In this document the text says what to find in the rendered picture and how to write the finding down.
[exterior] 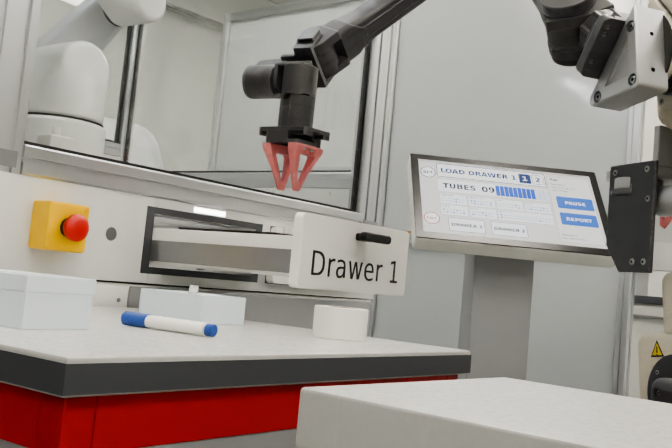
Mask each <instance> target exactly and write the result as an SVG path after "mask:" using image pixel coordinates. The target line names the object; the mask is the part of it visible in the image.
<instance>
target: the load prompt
mask: <svg viewBox="0 0 672 448"><path fill-rule="evenodd" d="M436 169H437V176H440V177H450V178H459V179H469V180H479V181H488V182H498V183H508V184H518V185H527V186H537V187H547V185H546V180H545V176H544V174H536V173H527V172H517V171H508V170H498V169H488V168H479V167H469V166H460V165H450V164H440V163H436Z"/></svg>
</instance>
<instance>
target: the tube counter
mask: <svg viewBox="0 0 672 448"><path fill-rule="evenodd" d="M480 187H481V194H482V195H489V196H499V197H509V198H518V199H528V200H538V201H548V202H550V198H549V194H548V190H541V189H532V188H522V187H512V186H503V185H493V184H483V183H480Z"/></svg>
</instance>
